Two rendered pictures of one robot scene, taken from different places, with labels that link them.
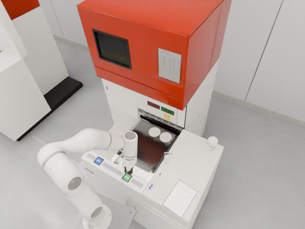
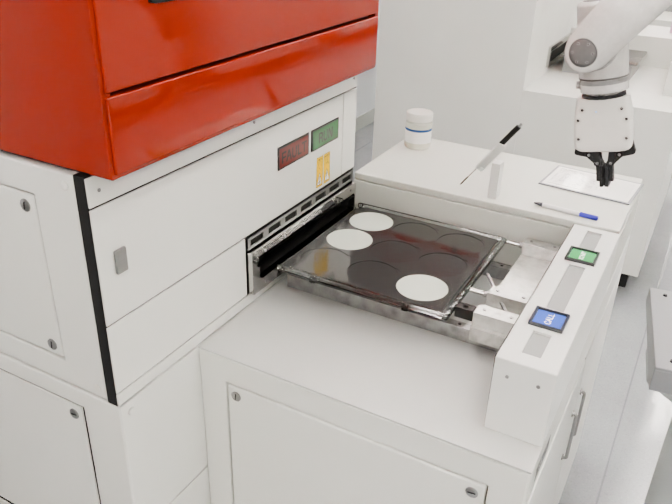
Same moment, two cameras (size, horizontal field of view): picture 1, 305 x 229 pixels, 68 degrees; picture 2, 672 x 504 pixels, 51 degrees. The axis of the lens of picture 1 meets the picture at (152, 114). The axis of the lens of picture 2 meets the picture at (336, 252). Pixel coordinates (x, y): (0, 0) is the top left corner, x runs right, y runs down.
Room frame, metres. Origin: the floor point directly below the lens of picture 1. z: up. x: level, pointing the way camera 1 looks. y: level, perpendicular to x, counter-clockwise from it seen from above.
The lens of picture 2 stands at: (1.31, 1.35, 1.59)
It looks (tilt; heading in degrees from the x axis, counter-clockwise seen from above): 28 degrees down; 264
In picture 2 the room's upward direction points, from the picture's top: 2 degrees clockwise
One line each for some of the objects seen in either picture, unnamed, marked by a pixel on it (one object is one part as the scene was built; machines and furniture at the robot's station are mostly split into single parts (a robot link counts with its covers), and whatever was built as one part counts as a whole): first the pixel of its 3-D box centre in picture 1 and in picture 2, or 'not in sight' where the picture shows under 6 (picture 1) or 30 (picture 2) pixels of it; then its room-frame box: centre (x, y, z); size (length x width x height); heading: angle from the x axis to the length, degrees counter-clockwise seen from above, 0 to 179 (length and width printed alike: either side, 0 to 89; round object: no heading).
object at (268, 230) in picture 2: (159, 118); (305, 205); (1.23, -0.06, 0.96); 0.44 x 0.01 x 0.02; 56
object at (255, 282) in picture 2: (159, 123); (307, 232); (1.23, -0.05, 0.89); 0.44 x 0.02 x 0.10; 56
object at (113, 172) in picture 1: (114, 173); (560, 318); (0.78, 0.31, 0.89); 0.55 x 0.09 x 0.14; 56
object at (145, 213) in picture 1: (152, 182); (434, 425); (0.92, 0.05, 0.41); 0.97 x 0.64 x 0.82; 56
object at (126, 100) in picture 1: (141, 105); (254, 207); (1.34, 0.09, 1.02); 0.82 x 0.03 x 0.40; 56
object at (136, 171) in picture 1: (131, 170); (518, 295); (0.82, 0.19, 0.87); 0.36 x 0.08 x 0.03; 56
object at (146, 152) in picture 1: (147, 141); (394, 252); (1.05, 0.05, 0.90); 0.34 x 0.34 x 0.01; 56
